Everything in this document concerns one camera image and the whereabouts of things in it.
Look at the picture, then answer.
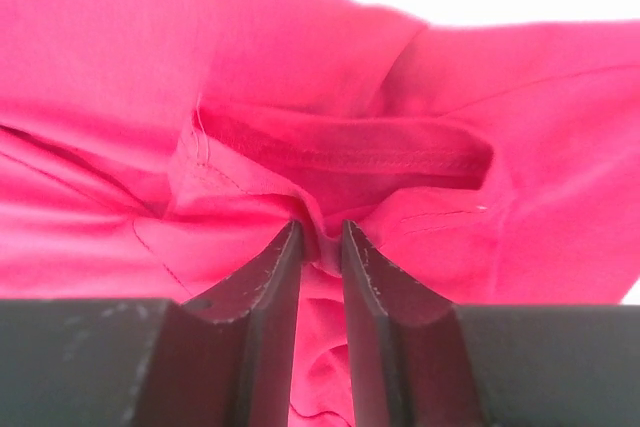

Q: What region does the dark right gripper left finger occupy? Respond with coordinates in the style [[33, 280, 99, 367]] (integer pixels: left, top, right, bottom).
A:
[[1, 221, 304, 427]]

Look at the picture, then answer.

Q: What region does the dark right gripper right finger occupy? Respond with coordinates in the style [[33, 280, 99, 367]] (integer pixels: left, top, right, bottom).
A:
[[341, 221, 639, 426]]

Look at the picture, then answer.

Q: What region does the crimson pink t shirt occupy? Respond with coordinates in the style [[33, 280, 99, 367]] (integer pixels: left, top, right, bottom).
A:
[[1, 0, 639, 426]]

